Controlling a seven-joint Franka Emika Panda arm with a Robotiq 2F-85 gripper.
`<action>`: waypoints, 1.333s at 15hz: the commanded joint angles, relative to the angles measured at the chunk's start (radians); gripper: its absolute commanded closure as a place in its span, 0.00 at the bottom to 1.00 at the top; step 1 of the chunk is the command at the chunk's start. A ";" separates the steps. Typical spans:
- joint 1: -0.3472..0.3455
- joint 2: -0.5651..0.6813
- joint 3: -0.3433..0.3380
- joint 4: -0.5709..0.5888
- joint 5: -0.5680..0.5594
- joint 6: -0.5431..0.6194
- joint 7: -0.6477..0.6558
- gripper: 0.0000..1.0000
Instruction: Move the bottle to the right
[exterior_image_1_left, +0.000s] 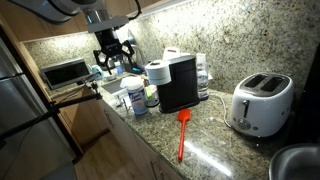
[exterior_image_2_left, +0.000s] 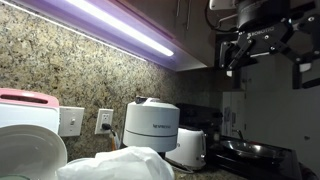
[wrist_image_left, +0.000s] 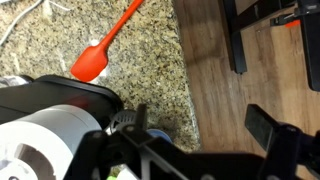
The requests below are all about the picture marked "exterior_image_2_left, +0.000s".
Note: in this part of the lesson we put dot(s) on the steel frying pan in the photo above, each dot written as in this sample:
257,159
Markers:
253,148

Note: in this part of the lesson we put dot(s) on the black stove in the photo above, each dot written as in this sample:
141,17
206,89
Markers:
266,166

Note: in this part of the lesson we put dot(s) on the white plastic bag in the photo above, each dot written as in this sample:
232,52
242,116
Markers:
123,165

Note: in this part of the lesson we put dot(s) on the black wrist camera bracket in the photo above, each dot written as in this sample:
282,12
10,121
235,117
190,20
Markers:
310,18

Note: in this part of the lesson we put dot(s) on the black and white coffee machine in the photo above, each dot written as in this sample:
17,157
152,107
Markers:
150,123

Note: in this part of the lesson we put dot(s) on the under-cabinet light strip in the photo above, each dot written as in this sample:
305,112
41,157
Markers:
126,28

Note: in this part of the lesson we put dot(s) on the white two-slot toaster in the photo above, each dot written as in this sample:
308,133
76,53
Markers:
188,146

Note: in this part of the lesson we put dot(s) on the white light switch plate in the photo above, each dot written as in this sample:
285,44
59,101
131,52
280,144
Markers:
71,121

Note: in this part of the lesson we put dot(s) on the white door with papers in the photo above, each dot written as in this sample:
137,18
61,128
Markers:
233,113

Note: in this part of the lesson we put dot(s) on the wooden wall cabinets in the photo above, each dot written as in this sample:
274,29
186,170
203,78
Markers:
196,43

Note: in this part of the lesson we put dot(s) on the pink-topped white appliance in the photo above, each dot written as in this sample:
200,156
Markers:
26,110

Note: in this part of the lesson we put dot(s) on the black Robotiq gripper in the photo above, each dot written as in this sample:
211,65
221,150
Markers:
263,38

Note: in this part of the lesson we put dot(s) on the white wall outlet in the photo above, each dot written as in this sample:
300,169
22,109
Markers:
104,118

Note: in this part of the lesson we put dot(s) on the white bowl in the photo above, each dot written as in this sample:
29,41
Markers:
26,150

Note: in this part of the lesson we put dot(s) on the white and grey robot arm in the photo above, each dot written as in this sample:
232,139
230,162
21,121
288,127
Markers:
260,13

